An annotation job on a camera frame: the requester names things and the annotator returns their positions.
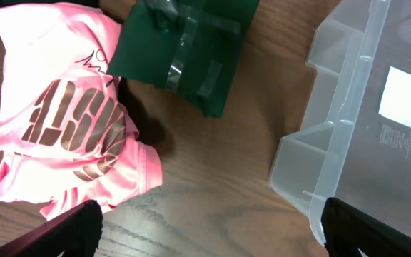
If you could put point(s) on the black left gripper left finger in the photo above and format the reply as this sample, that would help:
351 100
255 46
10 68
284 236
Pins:
75 233

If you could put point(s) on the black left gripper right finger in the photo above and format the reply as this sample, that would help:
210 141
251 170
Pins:
349 232

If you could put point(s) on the clear plastic storage bin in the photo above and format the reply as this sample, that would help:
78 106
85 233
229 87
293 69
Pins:
345 148

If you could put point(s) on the pink printed t-shirt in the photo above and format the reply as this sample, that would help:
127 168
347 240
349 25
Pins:
64 136

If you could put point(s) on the white label in bin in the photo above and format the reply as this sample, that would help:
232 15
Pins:
395 103

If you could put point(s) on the dark green folded cloth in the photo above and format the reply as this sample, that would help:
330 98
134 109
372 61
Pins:
189 47

